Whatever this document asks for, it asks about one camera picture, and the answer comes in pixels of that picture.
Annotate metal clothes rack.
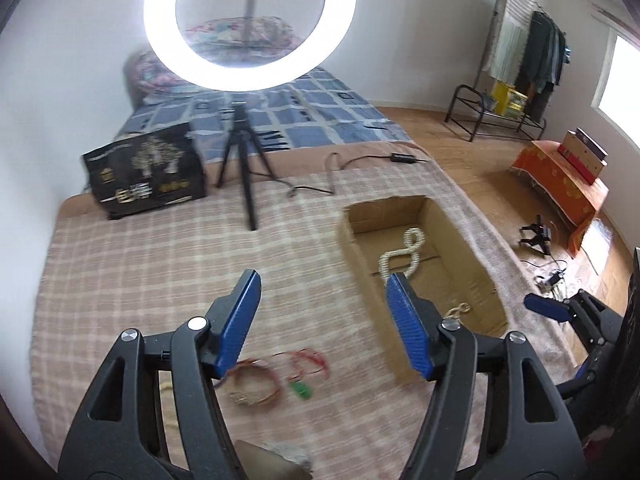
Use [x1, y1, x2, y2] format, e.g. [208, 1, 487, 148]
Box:
[481, 0, 571, 121]

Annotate white ring light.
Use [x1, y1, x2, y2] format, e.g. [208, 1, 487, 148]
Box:
[143, 0, 357, 93]

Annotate blue plaid bed sheet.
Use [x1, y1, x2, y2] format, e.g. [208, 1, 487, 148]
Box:
[112, 66, 413, 163]

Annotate white hanging garment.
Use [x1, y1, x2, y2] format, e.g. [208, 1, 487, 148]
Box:
[487, 10, 531, 83]

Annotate orange cloth covered table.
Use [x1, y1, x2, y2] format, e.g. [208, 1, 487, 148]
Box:
[510, 140, 610, 258]

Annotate ring light metal pole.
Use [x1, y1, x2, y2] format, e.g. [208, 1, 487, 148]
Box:
[239, 0, 292, 53]

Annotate floral pillow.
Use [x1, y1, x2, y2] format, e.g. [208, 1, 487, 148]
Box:
[124, 50, 201, 107]
[185, 16, 297, 56]

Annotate stack of flat boxes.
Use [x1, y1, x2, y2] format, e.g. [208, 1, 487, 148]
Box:
[557, 127, 609, 185]

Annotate white pearl necklace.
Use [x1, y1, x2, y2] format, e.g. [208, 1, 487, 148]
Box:
[377, 228, 425, 281]

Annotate small black tripod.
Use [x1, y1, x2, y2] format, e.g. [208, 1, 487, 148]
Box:
[517, 215, 553, 253]

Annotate black printed gift box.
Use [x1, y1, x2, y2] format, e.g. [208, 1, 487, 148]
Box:
[81, 122, 207, 220]

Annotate window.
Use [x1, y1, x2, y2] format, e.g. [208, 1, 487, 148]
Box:
[590, 35, 640, 148]

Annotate cardboard box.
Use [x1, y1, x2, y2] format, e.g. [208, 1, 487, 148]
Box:
[341, 196, 510, 383]

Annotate beige plaid blanket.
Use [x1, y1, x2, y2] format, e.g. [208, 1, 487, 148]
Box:
[30, 160, 576, 480]

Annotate black metal shoe rack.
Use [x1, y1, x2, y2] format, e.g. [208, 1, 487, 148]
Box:
[445, 85, 548, 143]

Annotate dark power cable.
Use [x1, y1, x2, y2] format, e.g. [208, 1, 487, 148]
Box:
[285, 152, 401, 197]

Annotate red string necklace green pendant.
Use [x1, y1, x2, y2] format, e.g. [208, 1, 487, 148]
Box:
[272, 347, 332, 402]

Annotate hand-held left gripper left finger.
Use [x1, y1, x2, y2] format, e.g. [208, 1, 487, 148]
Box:
[57, 269, 263, 480]

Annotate yellow box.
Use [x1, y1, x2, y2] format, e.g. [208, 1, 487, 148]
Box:
[490, 82, 530, 116]

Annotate power strip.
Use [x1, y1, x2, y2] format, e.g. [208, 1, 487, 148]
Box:
[534, 269, 569, 294]

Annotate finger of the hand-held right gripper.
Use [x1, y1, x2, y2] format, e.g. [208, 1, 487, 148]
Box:
[523, 289, 624, 347]
[555, 356, 601, 402]

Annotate orange cord bracelet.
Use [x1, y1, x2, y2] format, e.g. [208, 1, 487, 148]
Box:
[227, 357, 283, 406]

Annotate dark hanging clothes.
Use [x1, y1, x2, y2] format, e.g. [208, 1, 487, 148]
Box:
[520, 12, 571, 113]

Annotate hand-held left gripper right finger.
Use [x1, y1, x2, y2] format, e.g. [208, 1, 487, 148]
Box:
[387, 272, 586, 480]

